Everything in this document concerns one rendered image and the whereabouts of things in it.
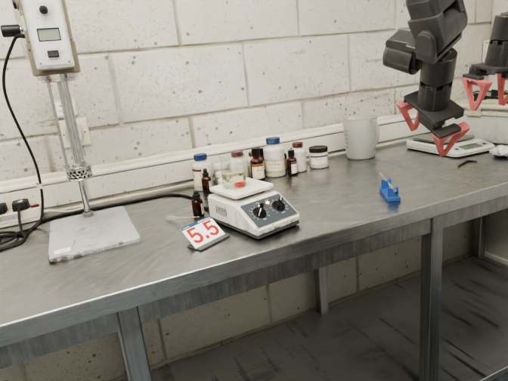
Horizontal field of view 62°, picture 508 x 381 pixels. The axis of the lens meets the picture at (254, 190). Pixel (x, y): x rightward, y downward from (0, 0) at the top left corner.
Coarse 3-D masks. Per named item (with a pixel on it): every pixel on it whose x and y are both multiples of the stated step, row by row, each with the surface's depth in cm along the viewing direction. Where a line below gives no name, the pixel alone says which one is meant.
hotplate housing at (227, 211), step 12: (264, 192) 103; (276, 192) 102; (216, 204) 102; (228, 204) 98; (240, 204) 96; (216, 216) 104; (228, 216) 99; (240, 216) 95; (240, 228) 96; (252, 228) 92; (264, 228) 92; (276, 228) 95
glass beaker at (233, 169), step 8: (232, 152) 104; (240, 152) 103; (224, 160) 99; (232, 160) 99; (240, 160) 100; (224, 168) 100; (232, 168) 99; (240, 168) 100; (224, 176) 101; (232, 176) 100; (240, 176) 100; (224, 184) 102; (232, 184) 100; (240, 184) 101
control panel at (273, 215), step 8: (264, 200) 99; (272, 200) 99; (248, 208) 96; (264, 208) 97; (272, 208) 97; (288, 208) 99; (272, 216) 95; (280, 216) 96; (288, 216) 96; (256, 224) 92; (264, 224) 93
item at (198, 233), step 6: (204, 222) 97; (210, 222) 97; (192, 228) 94; (198, 228) 95; (204, 228) 95; (210, 228) 96; (216, 228) 97; (192, 234) 93; (198, 234) 93; (204, 234) 94; (210, 234) 95; (216, 234) 96; (192, 240) 91; (198, 240) 92; (204, 240) 93
